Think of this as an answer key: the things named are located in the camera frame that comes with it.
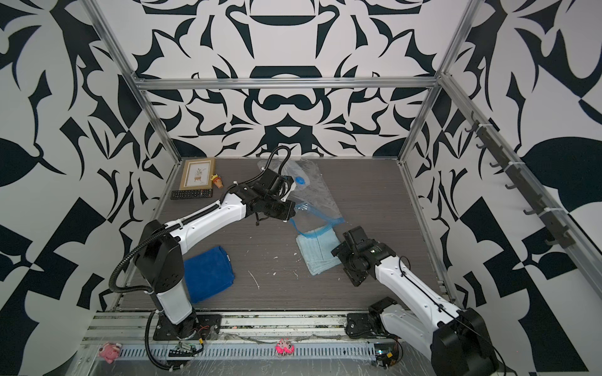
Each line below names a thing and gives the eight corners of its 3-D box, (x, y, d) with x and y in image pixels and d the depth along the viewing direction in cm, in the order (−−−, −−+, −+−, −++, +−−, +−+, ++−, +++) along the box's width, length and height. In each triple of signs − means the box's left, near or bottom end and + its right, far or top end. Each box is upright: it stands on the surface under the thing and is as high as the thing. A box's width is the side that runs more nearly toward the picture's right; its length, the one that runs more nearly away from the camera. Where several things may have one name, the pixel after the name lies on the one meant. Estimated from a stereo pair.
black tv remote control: (170, 199, 107) (168, 197, 105) (173, 192, 109) (171, 190, 107) (212, 198, 107) (211, 195, 106) (213, 191, 110) (212, 188, 108)
